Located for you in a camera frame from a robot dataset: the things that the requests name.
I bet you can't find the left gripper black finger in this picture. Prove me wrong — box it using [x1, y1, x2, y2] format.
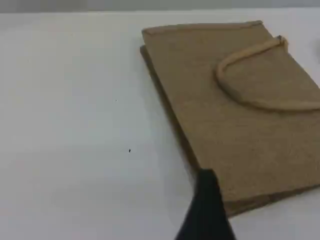
[172, 168, 237, 240]

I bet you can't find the brown jute bag with handle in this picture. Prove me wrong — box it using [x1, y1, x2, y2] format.
[139, 19, 320, 218]

